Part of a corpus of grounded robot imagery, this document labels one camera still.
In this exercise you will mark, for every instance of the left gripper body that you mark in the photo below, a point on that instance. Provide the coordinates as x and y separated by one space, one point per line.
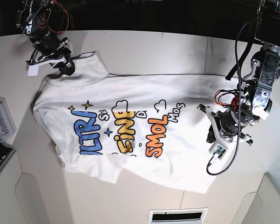
227 122

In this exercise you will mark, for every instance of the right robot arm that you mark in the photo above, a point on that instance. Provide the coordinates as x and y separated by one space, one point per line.
33 21

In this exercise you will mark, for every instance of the white table vent slot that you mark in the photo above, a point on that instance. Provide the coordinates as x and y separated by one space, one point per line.
180 216

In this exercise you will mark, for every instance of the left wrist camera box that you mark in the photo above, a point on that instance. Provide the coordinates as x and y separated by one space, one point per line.
218 150

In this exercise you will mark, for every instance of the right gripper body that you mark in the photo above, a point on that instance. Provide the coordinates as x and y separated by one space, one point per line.
49 51

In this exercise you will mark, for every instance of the white printed t-shirt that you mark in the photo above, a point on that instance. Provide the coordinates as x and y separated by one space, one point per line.
150 125

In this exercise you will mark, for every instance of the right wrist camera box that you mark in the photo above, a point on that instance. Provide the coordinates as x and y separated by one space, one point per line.
33 70

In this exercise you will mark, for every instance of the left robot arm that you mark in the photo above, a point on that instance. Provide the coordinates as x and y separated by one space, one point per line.
250 102

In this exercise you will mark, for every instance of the clear plastic parts box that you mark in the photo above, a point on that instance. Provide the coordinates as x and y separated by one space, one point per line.
7 125

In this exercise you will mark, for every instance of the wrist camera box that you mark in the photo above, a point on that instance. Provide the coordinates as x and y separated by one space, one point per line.
218 150
33 70

